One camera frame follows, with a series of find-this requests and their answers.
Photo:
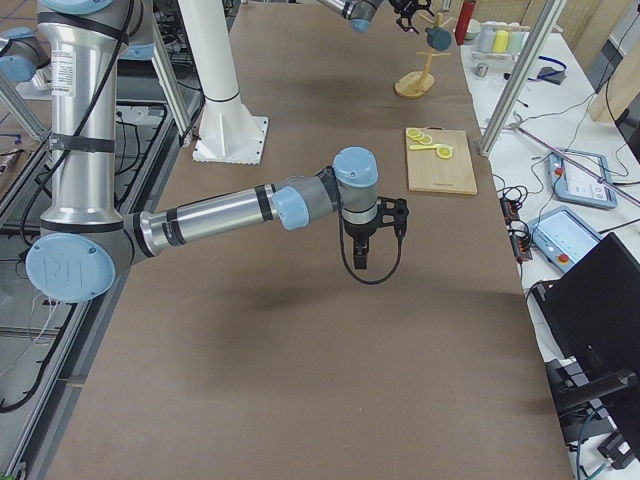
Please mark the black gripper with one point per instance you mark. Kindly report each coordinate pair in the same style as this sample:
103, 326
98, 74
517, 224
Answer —
409, 20
358, 231

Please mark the teal blue mug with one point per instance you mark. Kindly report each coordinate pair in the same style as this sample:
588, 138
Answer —
438, 38

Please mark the red cylinder cup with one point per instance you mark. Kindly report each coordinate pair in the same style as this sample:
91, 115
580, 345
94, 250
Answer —
464, 18

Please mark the wooden cup rack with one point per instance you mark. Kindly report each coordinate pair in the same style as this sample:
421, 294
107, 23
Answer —
417, 83

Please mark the grey cup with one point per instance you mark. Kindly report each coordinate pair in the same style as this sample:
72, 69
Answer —
486, 39

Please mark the yellow cup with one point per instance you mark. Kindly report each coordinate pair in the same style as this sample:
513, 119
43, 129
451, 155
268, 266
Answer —
501, 41

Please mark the small metal tin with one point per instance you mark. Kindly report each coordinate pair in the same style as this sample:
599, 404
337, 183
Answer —
481, 70

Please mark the yellow plastic knife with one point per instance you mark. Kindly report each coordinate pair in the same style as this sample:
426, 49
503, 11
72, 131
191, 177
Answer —
418, 147

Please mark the lemon slice top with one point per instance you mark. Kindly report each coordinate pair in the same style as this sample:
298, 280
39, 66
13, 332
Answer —
414, 134

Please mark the lemon slice middle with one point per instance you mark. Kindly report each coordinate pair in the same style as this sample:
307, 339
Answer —
425, 139

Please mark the lemon slice front pair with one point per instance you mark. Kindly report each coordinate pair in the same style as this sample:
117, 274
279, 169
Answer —
444, 151

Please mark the blue teach pendant tablet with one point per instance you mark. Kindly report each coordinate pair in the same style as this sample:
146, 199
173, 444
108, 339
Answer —
573, 185

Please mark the black laptop monitor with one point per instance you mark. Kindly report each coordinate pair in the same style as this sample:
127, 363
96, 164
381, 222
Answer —
593, 314

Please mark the aluminium frame post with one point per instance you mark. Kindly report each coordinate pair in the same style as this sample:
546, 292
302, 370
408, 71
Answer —
531, 50

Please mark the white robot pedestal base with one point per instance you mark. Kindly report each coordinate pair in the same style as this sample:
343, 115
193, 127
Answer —
228, 132

